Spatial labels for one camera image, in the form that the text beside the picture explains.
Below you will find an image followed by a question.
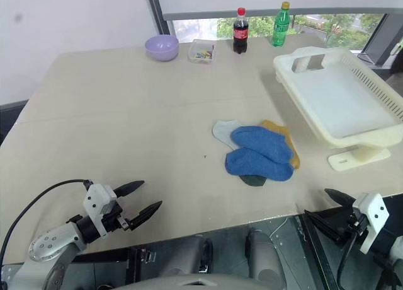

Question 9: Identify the mustard yellow sock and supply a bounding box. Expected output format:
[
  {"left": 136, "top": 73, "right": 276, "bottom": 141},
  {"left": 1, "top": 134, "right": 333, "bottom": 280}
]
[{"left": 259, "top": 120, "right": 300, "bottom": 170}]

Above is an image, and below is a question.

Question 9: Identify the clear box with coloured clips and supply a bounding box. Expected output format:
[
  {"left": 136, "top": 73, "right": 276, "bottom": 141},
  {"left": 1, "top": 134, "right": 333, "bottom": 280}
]
[{"left": 188, "top": 39, "right": 217, "bottom": 64}]

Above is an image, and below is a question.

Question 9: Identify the purple bowl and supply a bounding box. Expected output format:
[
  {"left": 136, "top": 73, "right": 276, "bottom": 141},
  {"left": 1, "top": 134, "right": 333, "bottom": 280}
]
[{"left": 144, "top": 35, "right": 180, "bottom": 62}]

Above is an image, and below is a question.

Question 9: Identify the light grey sock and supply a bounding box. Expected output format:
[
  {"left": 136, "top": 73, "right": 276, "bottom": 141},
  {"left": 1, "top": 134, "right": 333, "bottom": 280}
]
[{"left": 212, "top": 120, "right": 240, "bottom": 146}]

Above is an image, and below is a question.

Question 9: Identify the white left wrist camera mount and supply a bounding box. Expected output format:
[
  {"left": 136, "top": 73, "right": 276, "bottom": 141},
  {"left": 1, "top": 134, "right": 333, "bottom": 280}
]
[{"left": 82, "top": 183, "right": 118, "bottom": 237}]

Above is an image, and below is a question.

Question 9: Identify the white basket stand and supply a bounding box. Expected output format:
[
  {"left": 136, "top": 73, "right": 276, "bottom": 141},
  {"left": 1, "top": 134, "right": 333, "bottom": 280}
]
[{"left": 327, "top": 144, "right": 391, "bottom": 171}]

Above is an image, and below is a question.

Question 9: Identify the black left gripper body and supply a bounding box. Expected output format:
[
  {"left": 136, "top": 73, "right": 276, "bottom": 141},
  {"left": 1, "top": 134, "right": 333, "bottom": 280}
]
[{"left": 100, "top": 201, "right": 133, "bottom": 233}]

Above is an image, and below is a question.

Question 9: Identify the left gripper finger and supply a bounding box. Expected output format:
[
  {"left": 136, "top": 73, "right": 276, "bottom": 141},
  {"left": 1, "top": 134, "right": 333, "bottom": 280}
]
[
  {"left": 127, "top": 200, "right": 164, "bottom": 231},
  {"left": 113, "top": 180, "right": 146, "bottom": 198}
]

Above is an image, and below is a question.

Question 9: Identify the white plastic basket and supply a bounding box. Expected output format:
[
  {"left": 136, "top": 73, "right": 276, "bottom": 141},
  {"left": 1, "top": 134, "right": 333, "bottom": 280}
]
[{"left": 273, "top": 47, "right": 403, "bottom": 149}]

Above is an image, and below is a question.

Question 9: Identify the cola bottle with red cap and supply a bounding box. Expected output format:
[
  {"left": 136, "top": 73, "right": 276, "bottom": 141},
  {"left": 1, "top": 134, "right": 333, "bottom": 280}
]
[{"left": 232, "top": 7, "right": 249, "bottom": 55}]

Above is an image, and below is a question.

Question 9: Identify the grey rounded robot shell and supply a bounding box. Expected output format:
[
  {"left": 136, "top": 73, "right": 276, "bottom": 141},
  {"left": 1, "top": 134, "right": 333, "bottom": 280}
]
[{"left": 245, "top": 228, "right": 286, "bottom": 281}]

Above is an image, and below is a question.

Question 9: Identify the dark green sock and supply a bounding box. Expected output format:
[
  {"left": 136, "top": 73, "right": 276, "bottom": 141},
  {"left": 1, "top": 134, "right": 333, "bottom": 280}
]
[{"left": 238, "top": 175, "right": 268, "bottom": 187}]

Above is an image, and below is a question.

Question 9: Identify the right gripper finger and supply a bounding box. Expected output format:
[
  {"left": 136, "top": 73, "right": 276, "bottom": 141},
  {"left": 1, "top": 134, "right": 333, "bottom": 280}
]
[
  {"left": 304, "top": 209, "right": 344, "bottom": 245},
  {"left": 324, "top": 188, "right": 355, "bottom": 209}
]

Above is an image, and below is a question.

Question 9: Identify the green bottle with yellow cap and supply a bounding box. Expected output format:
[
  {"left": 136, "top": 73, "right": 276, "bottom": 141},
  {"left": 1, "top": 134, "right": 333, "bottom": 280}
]
[{"left": 271, "top": 1, "right": 291, "bottom": 47}]

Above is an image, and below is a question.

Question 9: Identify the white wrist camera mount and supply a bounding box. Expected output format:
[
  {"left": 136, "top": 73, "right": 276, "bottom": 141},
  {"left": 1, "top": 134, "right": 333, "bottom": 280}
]
[
  {"left": 82, "top": 183, "right": 118, "bottom": 237},
  {"left": 351, "top": 192, "right": 387, "bottom": 253}
]

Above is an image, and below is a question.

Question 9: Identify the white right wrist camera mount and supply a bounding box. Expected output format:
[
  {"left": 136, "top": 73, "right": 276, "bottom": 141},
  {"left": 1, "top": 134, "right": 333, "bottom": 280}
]
[{"left": 351, "top": 192, "right": 387, "bottom": 253}]

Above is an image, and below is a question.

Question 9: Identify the blue sock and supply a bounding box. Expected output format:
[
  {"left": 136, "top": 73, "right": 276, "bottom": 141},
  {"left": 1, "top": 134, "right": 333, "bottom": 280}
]
[
  {"left": 224, "top": 147, "right": 295, "bottom": 182},
  {"left": 230, "top": 125, "right": 294, "bottom": 164}
]

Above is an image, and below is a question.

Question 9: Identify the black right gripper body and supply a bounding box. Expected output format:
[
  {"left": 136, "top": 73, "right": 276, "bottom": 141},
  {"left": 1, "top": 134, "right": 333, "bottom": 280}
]
[{"left": 334, "top": 207, "right": 368, "bottom": 244}]

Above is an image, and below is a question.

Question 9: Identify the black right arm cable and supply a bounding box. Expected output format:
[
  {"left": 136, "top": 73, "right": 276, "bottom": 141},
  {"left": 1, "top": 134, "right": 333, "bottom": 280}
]
[{"left": 338, "top": 233, "right": 360, "bottom": 290}]

